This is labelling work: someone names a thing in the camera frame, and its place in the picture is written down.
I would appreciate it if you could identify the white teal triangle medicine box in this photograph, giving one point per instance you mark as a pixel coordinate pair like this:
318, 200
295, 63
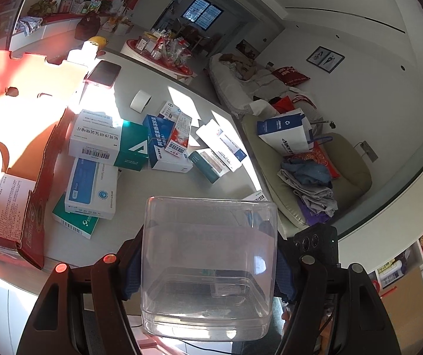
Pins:
104, 139

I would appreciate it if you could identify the red white Daktarin box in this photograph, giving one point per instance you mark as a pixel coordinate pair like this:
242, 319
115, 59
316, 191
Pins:
177, 143

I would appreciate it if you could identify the red case smartphone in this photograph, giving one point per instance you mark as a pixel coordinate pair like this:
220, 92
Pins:
104, 73

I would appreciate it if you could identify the white blue stripe medicine box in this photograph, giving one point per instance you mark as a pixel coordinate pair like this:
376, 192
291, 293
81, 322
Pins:
92, 189

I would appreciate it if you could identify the red round coffee table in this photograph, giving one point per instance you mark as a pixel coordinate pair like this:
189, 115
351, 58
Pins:
163, 52

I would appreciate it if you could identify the olive green armchair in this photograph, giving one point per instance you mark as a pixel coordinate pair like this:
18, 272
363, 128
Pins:
351, 176

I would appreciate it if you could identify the white repaglinide stamped box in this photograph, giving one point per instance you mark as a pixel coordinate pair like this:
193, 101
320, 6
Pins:
169, 111

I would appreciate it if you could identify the red cushion on sofa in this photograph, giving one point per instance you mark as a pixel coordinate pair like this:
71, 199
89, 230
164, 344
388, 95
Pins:
290, 76

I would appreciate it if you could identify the clear plastic container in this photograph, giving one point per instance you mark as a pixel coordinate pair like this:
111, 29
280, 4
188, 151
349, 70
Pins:
208, 268

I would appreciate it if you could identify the blue capsule medicine box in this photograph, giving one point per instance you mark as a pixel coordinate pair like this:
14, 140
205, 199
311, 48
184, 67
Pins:
159, 131

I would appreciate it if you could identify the green orange cefixime medicine box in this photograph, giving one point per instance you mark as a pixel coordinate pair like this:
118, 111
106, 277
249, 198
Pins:
208, 164

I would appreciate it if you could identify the red cardboard fruit box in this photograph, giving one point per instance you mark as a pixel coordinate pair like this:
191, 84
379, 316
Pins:
34, 119

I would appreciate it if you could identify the green white metformin box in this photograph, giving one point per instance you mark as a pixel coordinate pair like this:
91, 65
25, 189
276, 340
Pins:
80, 224

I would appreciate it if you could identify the white sofa with blankets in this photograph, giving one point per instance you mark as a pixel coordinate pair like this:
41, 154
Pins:
237, 94

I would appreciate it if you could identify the pile of folded clothes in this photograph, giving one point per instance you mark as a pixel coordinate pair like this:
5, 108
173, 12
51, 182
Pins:
311, 182

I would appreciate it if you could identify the white blue paper shopping bag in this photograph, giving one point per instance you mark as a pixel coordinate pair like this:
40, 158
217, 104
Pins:
288, 134

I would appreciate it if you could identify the long white blue medicine box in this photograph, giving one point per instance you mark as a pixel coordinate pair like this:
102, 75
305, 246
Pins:
230, 153

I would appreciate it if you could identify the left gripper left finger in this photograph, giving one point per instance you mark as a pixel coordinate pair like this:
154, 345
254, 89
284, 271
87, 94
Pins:
56, 324

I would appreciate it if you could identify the orange fruit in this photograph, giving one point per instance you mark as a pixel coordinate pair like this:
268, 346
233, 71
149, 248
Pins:
100, 41

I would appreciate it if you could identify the framed wall picture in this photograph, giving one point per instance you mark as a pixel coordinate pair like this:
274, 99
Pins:
325, 59

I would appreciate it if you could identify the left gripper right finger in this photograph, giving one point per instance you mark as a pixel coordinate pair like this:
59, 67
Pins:
342, 299

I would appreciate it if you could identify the white tape roll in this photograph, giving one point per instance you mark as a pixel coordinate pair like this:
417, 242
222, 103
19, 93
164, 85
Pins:
139, 101

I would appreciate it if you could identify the orange blue head medicine box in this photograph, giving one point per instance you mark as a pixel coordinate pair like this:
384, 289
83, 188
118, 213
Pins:
257, 196

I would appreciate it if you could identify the potted green plant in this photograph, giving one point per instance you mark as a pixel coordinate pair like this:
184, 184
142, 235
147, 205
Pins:
43, 8

